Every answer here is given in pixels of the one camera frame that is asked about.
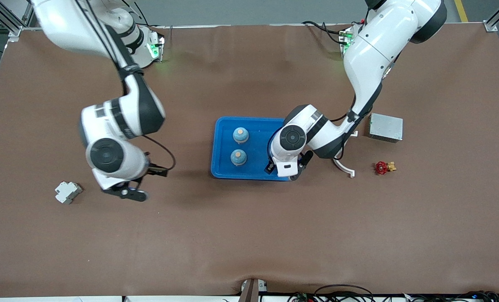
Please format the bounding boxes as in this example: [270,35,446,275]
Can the white circuit breaker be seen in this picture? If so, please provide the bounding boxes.
[55,181,83,205]

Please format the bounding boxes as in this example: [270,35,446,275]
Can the blue round desk bell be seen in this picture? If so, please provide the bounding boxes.
[233,127,250,145]
[230,149,248,167]

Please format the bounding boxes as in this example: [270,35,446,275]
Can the black arm base cable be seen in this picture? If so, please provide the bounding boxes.
[302,21,351,44]
[136,4,166,38]

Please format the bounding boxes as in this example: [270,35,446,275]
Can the tangled black cables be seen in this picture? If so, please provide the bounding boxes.
[405,290,499,302]

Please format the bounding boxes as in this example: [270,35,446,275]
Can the brass valve red handwheel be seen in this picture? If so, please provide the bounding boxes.
[374,161,397,175]

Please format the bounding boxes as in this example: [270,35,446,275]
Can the perforated metal power supply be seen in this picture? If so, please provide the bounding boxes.
[368,112,404,143]

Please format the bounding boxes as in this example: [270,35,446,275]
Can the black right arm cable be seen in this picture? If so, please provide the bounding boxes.
[75,0,177,170]

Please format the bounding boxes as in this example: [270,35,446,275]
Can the white curved pipe clamp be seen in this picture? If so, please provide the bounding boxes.
[333,131,359,179]

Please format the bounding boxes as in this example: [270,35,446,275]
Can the black cable loop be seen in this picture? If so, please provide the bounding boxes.
[314,284,375,302]

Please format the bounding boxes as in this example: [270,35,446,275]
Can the grey metal table bracket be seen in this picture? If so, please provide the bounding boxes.
[239,279,268,302]

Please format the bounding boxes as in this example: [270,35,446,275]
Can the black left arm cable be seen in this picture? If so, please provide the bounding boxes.
[330,94,358,123]

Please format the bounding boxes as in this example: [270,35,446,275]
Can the brown table mat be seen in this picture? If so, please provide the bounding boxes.
[0,23,499,298]

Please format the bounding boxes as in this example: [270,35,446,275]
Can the blue plastic tray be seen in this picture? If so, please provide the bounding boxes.
[211,116,297,182]

